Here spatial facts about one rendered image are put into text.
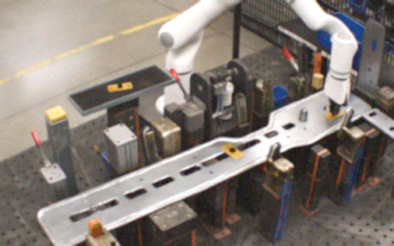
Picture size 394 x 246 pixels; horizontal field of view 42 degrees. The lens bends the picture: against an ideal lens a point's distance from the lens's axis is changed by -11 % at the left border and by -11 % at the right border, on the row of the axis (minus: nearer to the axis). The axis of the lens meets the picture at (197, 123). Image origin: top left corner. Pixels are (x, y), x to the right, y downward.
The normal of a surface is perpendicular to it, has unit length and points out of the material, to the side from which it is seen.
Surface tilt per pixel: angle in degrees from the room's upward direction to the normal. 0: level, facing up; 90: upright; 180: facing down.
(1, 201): 0
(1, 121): 0
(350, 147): 90
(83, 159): 0
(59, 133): 90
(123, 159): 90
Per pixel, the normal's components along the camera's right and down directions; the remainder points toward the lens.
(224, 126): 0.01, -0.82
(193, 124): 0.58, 0.48
